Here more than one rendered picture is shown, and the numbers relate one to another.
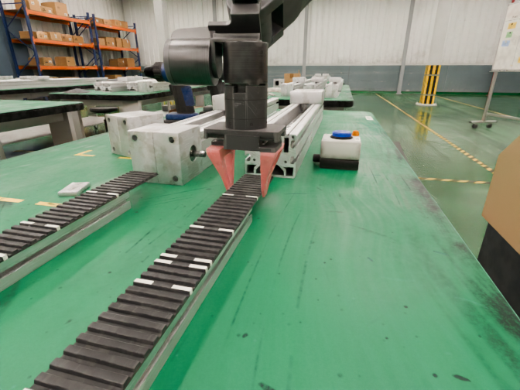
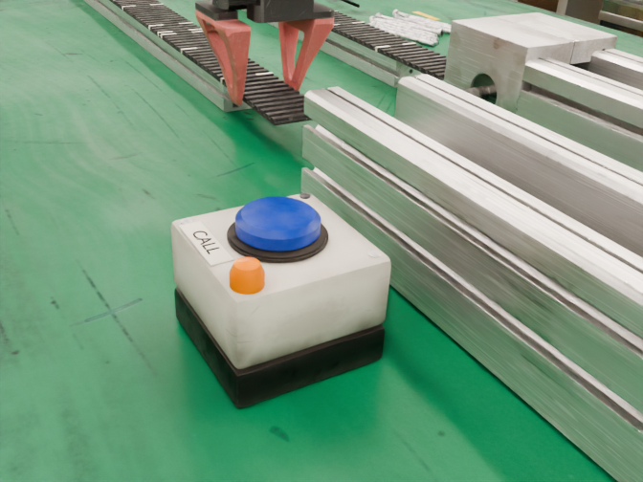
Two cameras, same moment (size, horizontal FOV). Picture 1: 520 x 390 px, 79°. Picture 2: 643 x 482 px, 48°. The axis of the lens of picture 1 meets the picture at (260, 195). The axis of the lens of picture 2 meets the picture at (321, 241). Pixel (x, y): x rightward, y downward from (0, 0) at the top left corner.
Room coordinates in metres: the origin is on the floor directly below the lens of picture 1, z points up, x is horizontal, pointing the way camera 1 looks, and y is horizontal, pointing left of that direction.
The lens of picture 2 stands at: (0.89, -0.37, 1.01)
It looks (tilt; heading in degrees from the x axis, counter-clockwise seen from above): 30 degrees down; 134
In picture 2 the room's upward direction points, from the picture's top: 3 degrees clockwise
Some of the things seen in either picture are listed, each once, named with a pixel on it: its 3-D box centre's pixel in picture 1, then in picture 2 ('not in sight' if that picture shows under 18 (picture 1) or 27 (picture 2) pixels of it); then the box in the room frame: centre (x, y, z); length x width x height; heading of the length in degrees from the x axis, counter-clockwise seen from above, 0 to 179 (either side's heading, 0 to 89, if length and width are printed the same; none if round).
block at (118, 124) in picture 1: (140, 133); not in sight; (0.78, 0.30, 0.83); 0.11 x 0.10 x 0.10; 55
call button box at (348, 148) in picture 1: (336, 150); (292, 283); (0.67, -0.17, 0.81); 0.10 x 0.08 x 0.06; 76
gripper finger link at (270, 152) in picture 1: (254, 164); (251, 47); (0.43, 0.01, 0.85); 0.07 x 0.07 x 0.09; 76
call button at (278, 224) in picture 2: (341, 135); (277, 230); (0.67, -0.17, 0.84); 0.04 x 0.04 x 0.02
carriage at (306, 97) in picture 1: (308, 100); not in sight; (1.22, -0.18, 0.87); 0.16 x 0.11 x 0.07; 166
